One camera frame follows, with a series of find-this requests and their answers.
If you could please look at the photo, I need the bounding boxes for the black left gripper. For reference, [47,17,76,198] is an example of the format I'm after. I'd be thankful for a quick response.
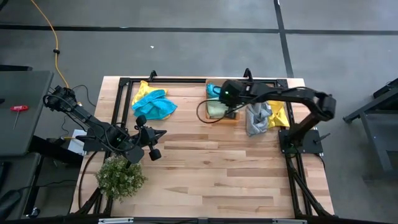
[136,114,167,162]

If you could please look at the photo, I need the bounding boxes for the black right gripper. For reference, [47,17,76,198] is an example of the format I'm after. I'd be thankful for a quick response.
[218,79,248,121]

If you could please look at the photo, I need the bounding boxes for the orange translucent plastic tray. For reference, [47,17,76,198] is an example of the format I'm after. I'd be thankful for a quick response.
[205,78,241,124]

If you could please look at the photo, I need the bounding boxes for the green microfiber towel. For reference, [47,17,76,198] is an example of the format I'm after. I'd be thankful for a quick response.
[206,96,230,119]

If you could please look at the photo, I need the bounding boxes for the grey microfiber towel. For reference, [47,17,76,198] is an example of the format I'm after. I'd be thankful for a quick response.
[245,101,274,138]

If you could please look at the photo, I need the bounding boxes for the blue microfiber towel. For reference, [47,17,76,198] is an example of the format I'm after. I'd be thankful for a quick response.
[206,82,222,100]
[132,89,178,121]

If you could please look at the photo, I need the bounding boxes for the yellow microfiber towel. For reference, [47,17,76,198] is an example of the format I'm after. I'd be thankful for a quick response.
[266,100,290,129]
[132,80,170,121]

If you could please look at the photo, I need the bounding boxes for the small artificial green plant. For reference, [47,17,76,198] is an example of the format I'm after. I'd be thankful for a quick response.
[95,154,147,203]

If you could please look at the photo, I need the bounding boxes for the white box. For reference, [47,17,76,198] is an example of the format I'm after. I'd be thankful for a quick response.
[67,129,86,156]

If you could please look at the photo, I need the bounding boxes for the black side shelf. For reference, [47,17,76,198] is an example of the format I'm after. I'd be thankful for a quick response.
[29,135,85,167]

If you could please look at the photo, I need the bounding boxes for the grey side table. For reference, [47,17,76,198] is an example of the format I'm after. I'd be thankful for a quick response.
[0,70,54,156]

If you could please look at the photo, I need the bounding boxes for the dark grey metal stand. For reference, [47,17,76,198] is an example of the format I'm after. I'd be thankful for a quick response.
[343,77,398,183]

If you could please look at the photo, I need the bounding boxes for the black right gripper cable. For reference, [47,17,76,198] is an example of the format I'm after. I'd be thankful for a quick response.
[195,98,246,124]

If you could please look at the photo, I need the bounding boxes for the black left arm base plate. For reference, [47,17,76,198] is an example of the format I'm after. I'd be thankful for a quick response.
[76,133,108,153]

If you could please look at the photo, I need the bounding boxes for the thin black floor cables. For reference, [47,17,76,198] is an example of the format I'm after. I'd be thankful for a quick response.
[71,84,97,108]

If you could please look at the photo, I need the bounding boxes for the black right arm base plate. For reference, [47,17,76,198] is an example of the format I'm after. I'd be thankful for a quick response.
[278,129,330,155]

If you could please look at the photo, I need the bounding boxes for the thick black hose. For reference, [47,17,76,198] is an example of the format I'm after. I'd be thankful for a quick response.
[77,151,105,209]

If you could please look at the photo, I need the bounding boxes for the yellow extension cable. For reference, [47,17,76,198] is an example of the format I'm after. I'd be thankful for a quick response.
[30,0,70,89]

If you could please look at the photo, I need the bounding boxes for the red-handled hex key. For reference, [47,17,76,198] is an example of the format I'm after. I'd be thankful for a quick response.
[9,105,30,131]

